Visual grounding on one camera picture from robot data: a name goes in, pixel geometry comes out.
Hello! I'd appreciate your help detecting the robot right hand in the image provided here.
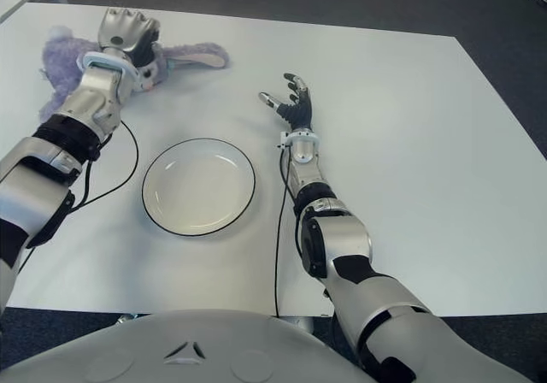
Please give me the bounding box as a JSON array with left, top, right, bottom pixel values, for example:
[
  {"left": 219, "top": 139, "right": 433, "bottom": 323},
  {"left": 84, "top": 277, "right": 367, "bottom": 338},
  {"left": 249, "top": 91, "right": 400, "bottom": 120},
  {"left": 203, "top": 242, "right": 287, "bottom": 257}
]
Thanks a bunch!
[{"left": 257, "top": 73, "right": 314, "bottom": 131}]

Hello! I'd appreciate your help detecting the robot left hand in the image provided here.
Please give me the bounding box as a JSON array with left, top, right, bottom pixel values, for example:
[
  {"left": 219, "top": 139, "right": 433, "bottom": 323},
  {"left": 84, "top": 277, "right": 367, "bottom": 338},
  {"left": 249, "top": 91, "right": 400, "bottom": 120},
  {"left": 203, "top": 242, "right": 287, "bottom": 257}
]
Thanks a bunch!
[{"left": 97, "top": 7, "right": 162, "bottom": 66}]

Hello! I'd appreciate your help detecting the purple plush bunny doll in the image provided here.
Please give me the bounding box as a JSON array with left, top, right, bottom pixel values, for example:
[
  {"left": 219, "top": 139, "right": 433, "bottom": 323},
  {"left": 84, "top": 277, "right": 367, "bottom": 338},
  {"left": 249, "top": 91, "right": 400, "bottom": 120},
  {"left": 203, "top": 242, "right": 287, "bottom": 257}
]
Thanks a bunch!
[{"left": 38, "top": 24, "right": 231, "bottom": 122}]

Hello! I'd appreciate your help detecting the white plate black rim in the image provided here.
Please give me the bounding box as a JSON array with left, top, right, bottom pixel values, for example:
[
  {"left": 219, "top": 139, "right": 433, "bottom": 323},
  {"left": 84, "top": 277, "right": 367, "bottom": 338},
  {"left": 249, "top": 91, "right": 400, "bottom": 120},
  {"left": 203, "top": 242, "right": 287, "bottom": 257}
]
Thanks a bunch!
[{"left": 141, "top": 138, "right": 256, "bottom": 237}]

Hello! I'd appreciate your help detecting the grey robot torso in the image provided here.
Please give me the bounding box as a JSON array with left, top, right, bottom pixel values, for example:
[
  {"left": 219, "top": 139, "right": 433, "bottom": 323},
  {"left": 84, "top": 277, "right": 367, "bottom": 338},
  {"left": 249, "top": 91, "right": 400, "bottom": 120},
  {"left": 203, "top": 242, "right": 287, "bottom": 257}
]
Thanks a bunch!
[{"left": 0, "top": 309, "right": 373, "bottom": 383}]

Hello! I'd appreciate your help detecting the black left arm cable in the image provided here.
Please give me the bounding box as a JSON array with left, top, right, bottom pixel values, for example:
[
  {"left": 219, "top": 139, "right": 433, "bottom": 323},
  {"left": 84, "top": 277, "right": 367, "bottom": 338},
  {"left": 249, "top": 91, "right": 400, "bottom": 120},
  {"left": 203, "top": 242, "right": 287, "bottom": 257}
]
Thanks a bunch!
[{"left": 16, "top": 120, "right": 140, "bottom": 273}]

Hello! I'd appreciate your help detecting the black right arm cable loop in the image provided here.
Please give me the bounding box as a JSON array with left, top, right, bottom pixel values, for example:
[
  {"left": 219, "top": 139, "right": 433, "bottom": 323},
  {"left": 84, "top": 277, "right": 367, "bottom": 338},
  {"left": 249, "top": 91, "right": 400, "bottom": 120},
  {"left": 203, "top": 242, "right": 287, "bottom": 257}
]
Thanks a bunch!
[{"left": 293, "top": 209, "right": 314, "bottom": 269}]

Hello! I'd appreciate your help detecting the long thin black cable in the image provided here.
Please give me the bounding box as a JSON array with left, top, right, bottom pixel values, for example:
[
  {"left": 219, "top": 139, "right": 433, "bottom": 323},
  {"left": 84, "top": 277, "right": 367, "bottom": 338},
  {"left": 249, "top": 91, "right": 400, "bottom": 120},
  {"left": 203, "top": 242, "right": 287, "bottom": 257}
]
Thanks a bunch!
[{"left": 273, "top": 143, "right": 292, "bottom": 318}]

